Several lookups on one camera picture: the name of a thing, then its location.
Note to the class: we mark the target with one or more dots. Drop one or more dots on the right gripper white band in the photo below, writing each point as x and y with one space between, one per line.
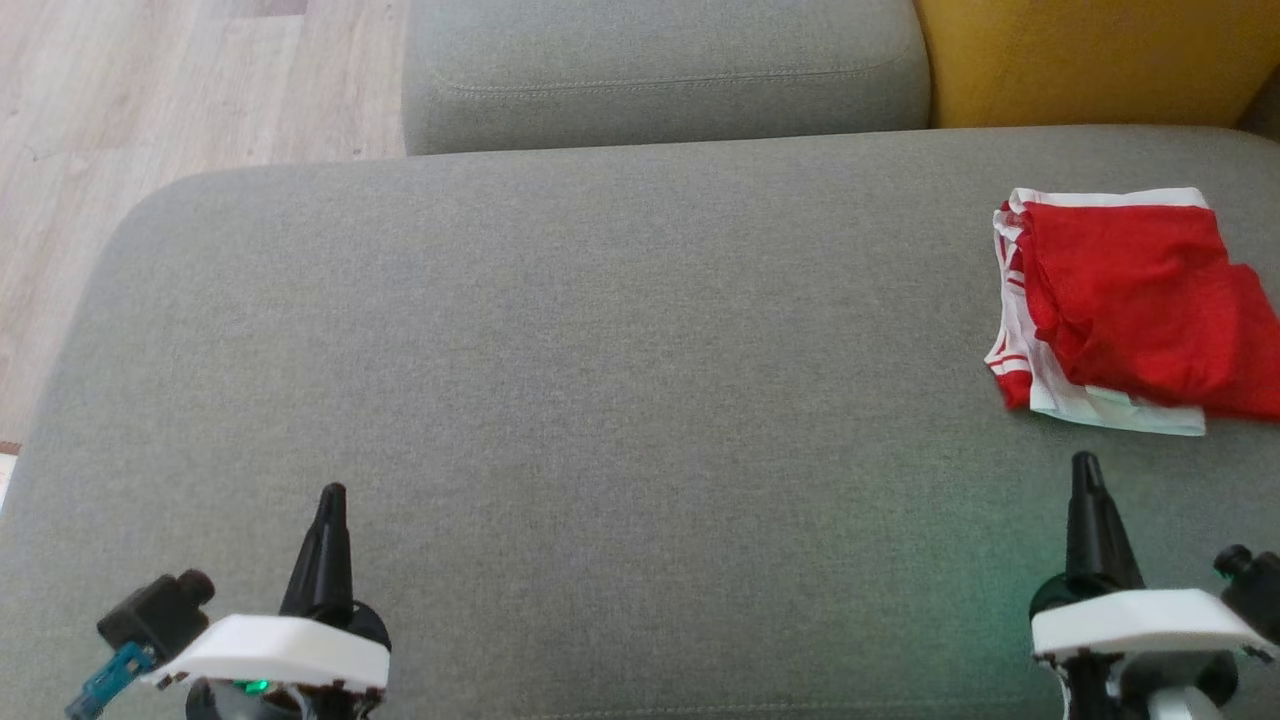
1130 620

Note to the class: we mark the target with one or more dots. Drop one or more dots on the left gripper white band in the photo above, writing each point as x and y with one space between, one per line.
280 650

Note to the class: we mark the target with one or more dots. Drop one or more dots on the red shorts with white hem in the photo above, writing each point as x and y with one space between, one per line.
1150 290

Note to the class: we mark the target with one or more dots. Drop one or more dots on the grey sofa seat cushion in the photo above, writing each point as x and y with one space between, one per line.
600 400

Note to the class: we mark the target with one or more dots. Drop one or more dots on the grey sofa back cushion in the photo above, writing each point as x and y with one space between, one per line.
660 60
1265 110

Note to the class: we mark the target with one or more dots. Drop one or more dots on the yellow cushion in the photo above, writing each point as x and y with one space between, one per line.
1100 60

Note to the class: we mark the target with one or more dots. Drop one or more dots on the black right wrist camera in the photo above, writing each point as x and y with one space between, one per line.
1255 595

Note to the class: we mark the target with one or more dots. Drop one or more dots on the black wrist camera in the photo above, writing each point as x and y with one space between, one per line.
1255 595
150 615

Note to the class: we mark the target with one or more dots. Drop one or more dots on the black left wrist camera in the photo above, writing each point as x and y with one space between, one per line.
150 615

